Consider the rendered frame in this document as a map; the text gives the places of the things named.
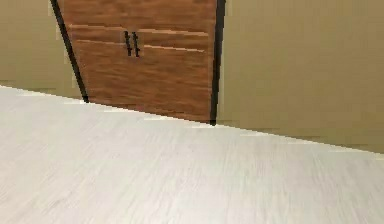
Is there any brown wooden double door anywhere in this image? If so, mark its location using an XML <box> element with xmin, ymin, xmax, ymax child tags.
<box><xmin>49</xmin><ymin>0</ymin><xmax>227</xmax><ymax>127</ymax></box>

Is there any black door handle bar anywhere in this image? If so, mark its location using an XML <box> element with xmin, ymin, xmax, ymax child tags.
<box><xmin>131</xmin><ymin>31</ymin><xmax>141</xmax><ymax>58</ymax></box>
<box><xmin>123</xmin><ymin>30</ymin><xmax>133</xmax><ymax>57</ymax></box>

